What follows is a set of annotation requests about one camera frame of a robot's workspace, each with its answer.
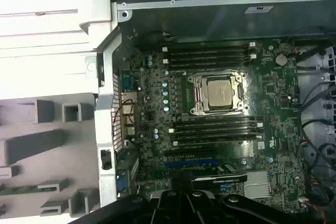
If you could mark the silver coin battery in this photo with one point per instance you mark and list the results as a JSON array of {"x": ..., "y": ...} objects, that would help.
[{"x": 281, "y": 60}]

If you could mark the silver port block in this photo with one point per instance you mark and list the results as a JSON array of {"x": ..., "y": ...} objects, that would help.
[{"x": 128, "y": 95}]

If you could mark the large silver capacitor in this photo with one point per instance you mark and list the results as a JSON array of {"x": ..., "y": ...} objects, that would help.
[{"x": 270, "y": 159}]

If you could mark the black case latch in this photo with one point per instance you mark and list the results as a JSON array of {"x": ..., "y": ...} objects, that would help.
[{"x": 106, "y": 159}]

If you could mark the white case label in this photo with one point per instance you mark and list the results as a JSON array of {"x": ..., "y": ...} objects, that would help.
[{"x": 258, "y": 9}]

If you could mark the green motherboard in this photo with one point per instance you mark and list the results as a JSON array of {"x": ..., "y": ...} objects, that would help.
[{"x": 275, "y": 103}]

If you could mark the black graphics card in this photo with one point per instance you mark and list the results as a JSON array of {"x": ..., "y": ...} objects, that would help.
[{"x": 236, "y": 176}]

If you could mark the black-clip RAM slot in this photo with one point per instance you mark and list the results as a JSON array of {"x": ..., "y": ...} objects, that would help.
[
  {"x": 210, "y": 52},
  {"x": 215, "y": 133},
  {"x": 215, "y": 121},
  {"x": 210, "y": 65}
]

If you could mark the grey parts rack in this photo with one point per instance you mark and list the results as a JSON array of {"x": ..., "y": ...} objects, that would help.
[{"x": 78, "y": 134}]

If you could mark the silver CPU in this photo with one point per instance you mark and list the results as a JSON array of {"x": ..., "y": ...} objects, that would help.
[{"x": 220, "y": 93}]

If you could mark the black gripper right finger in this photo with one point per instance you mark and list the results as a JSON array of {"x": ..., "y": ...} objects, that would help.
[{"x": 207, "y": 208}]

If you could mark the white board sticker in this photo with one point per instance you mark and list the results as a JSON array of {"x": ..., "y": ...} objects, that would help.
[{"x": 261, "y": 145}]

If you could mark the white-clip RAM slot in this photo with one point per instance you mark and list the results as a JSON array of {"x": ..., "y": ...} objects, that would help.
[
  {"x": 215, "y": 140},
  {"x": 215, "y": 127},
  {"x": 210, "y": 59},
  {"x": 210, "y": 46}
]

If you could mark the blue expansion slot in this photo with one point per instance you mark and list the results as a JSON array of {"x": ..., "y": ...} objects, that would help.
[{"x": 226, "y": 186}]

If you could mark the CPU socket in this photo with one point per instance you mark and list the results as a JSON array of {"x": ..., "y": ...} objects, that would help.
[{"x": 191, "y": 80}]

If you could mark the green RAM stick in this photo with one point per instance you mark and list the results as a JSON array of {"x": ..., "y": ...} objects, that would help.
[{"x": 26, "y": 190}]

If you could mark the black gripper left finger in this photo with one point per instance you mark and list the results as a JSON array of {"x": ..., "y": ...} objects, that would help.
[{"x": 173, "y": 208}]

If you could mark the silver chipset heatsink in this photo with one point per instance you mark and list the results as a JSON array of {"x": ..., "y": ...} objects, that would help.
[{"x": 257, "y": 190}]

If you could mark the blue VGA port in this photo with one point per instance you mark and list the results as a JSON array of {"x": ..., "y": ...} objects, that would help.
[{"x": 123, "y": 182}]

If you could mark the small silver capacitor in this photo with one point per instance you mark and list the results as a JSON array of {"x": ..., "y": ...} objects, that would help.
[
  {"x": 165, "y": 101},
  {"x": 165, "y": 93},
  {"x": 166, "y": 72},
  {"x": 164, "y": 83},
  {"x": 166, "y": 108}
]

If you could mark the silver metal PC case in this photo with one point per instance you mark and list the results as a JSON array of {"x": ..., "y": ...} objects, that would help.
[{"x": 105, "y": 129}]

